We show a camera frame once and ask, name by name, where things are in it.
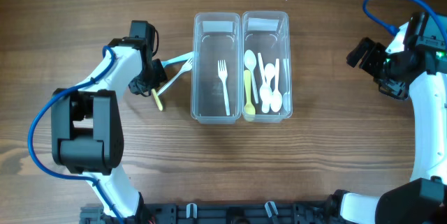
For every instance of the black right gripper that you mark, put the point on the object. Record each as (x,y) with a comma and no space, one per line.
(375,50)

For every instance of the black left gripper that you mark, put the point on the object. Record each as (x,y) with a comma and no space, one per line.
(137,86)

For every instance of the yellow plastic fork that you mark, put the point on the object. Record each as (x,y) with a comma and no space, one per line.
(157,99)

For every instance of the light blue plastic fork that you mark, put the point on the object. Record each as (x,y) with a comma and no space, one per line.
(175,60)

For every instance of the white plastic fork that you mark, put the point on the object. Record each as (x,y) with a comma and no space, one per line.
(223,75)
(187,66)

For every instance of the yellow plastic spoon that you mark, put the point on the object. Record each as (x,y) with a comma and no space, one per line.
(249,107)

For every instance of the white spoon handle up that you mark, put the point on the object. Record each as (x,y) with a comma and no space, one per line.
(265,90)

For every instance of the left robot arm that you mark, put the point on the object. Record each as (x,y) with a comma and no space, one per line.
(87,135)

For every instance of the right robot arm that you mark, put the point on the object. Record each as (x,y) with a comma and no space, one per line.
(412,67)

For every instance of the clear plastic container left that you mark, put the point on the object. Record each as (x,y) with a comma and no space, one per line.
(216,36)

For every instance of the clear plastic container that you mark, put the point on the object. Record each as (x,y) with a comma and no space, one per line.
(216,36)
(268,32)

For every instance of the clear plastic container right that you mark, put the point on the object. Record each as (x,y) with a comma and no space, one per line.
(268,32)

